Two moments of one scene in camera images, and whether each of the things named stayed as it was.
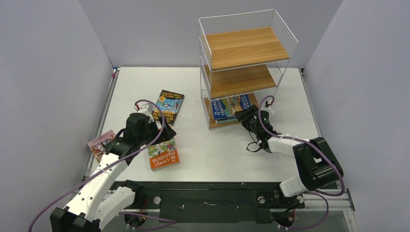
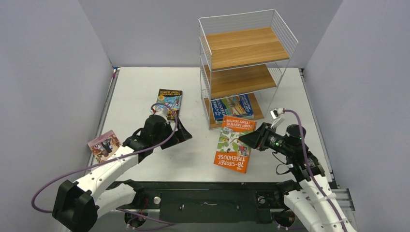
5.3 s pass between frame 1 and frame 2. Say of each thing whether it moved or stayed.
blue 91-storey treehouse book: stayed
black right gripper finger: moved
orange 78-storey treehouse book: moved
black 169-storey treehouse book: stayed
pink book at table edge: stayed
